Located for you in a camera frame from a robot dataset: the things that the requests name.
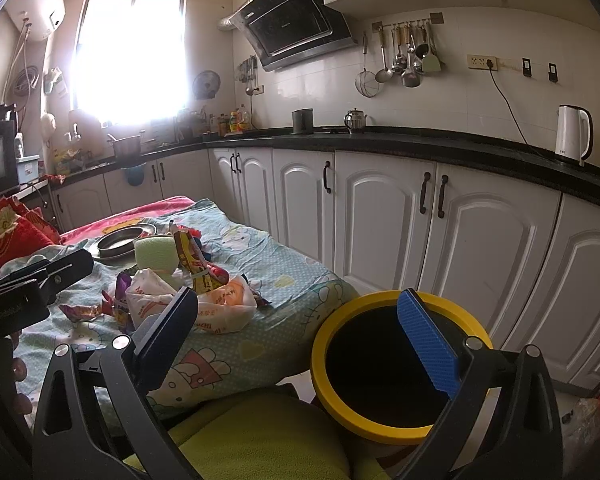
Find purple snack wrapper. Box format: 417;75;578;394
110;271;134;332

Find white orange plastic bag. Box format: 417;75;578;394
125;269;257;334

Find yellow red snack wrapper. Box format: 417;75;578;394
169;221;230;295

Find yellow rimmed trash bin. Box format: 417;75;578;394
310;288;494;447

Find hanging kitchen utensils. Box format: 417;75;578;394
372;14;443;89

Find left hand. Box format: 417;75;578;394
9;331;34;416

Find small red foil wrapper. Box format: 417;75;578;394
59;304;104;323

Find red floral cushion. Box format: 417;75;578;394
0;197;61;269

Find hello kitty tablecloth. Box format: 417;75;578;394
15;198;358;418

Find green sponge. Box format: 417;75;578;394
134;236;180;275

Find round metal plate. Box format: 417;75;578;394
86;223;157;261

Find round metal pan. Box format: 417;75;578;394
96;226;144;258

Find blue white storage box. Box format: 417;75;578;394
16;155;40;185

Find white lower cabinets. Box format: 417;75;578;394
50;146;600;388

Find lime green seat cushion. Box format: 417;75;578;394
124;390;391;480

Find pink red blanket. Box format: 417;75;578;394
60;195;195;245

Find blue hanging cloth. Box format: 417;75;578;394
122;164;145;188

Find steel cooking pot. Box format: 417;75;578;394
107;132;142;160

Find black countertop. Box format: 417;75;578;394
64;126;600;207

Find condiment bottles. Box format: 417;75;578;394
209;105;253;136

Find steel teapot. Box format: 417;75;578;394
343;107;367;133

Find white electric kettle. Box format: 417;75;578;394
555;104;594;166

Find dark metal cup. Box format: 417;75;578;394
291;108;314;134

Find hanging strainer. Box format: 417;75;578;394
355;32;380;99

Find white water heater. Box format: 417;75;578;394
5;0;66;42

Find black range hood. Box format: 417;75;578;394
230;0;356;72

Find small wall fan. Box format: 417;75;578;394
193;70;221;101

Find wall power socket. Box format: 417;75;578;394
466;54;498;72

